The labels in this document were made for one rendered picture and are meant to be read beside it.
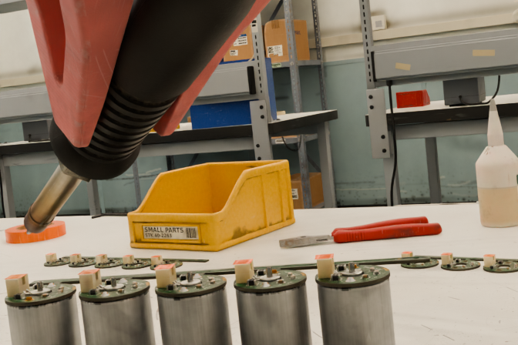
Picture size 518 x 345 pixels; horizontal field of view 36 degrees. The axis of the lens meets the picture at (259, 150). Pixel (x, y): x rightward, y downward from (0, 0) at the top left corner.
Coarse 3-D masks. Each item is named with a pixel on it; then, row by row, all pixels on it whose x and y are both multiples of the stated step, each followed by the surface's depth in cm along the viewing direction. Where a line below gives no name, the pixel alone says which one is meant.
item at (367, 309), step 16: (320, 288) 26; (336, 288) 26; (352, 288) 25; (368, 288) 25; (384, 288) 26; (320, 304) 26; (336, 304) 26; (352, 304) 25; (368, 304) 25; (384, 304) 26; (336, 320) 26; (352, 320) 25; (368, 320) 25; (384, 320) 26; (336, 336) 26; (352, 336) 25; (368, 336) 25; (384, 336) 26
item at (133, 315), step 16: (112, 288) 28; (96, 304) 27; (112, 304) 27; (128, 304) 27; (144, 304) 28; (96, 320) 27; (112, 320) 27; (128, 320) 27; (144, 320) 27; (96, 336) 27; (112, 336) 27; (128, 336) 27; (144, 336) 27
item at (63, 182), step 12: (60, 168) 23; (60, 180) 23; (72, 180) 23; (84, 180) 22; (48, 192) 24; (60, 192) 24; (72, 192) 24; (36, 204) 25; (48, 204) 24; (60, 204) 24; (36, 216) 25; (48, 216) 25; (36, 228) 26
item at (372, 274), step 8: (368, 272) 26; (376, 272) 26; (384, 272) 26; (320, 280) 26; (328, 280) 26; (336, 280) 26; (344, 280) 26; (360, 280) 26; (368, 280) 25; (376, 280) 25
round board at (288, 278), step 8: (264, 272) 28; (280, 272) 28; (288, 272) 28; (296, 272) 28; (248, 280) 26; (256, 280) 26; (280, 280) 26; (288, 280) 26; (296, 280) 26; (304, 280) 27; (240, 288) 26; (248, 288) 26; (256, 288) 26; (264, 288) 26; (272, 288) 26; (280, 288) 26; (288, 288) 26
